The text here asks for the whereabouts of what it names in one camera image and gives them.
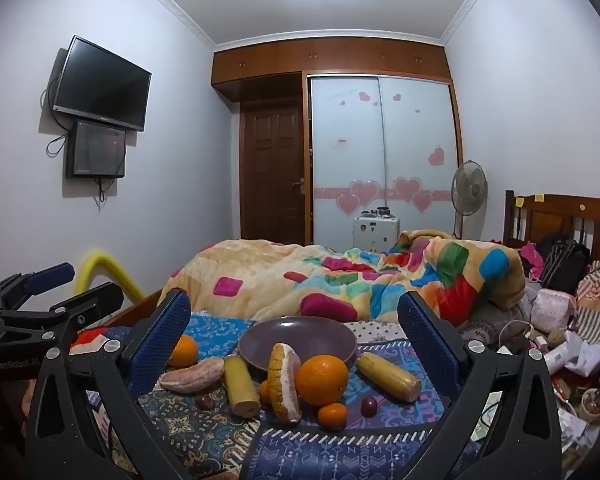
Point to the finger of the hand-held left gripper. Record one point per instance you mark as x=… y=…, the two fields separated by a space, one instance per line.
x=90 y=302
x=45 y=280

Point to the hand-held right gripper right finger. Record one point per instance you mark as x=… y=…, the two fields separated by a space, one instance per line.
x=425 y=345

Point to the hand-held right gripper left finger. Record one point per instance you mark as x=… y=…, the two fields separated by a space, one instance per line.
x=162 y=340

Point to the medium orange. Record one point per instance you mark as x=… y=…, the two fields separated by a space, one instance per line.
x=185 y=352

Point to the pink sweet potato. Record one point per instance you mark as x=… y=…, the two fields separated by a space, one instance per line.
x=192 y=376

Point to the yellow corn cob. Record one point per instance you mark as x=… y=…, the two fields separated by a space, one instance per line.
x=387 y=377
x=242 y=385

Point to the red jujube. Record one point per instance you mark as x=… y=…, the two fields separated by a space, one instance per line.
x=368 y=406
x=203 y=402

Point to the large orange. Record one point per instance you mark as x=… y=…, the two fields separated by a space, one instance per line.
x=322 y=380

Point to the small mandarin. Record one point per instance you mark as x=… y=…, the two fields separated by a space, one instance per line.
x=332 y=416
x=263 y=392

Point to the purple plate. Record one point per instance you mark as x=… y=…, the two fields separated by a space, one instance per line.
x=305 y=337

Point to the yellow foam tube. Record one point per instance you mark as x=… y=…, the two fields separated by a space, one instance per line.
x=97 y=262

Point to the small white appliance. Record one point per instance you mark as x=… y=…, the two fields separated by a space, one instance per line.
x=375 y=232

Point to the pink quilted bag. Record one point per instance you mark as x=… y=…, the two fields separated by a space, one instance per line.
x=552 y=310

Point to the colourful patchwork blanket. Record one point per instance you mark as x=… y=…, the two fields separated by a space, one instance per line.
x=280 y=270

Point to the black bag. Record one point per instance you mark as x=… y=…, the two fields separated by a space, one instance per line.
x=562 y=257

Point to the standing electric fan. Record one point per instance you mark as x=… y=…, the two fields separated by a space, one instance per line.
x=470 y=187

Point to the striped cloth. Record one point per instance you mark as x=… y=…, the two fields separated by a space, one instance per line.
x=597 y=305

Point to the round food cup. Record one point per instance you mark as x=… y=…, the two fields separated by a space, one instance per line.
x=593 y=402

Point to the wooden bed headboard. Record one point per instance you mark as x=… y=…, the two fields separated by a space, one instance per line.
x=555 y=215

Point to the brown wooden door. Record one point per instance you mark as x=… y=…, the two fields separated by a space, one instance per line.
x=272 y=175

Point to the wooden wardrobe with glass doors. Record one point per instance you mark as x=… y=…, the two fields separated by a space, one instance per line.
x=380 y=150

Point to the small black wall monitor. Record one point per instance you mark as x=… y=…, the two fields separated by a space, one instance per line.
x=97 y=150

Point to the black wall television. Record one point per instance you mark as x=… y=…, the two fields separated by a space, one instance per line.
x=102 y=82

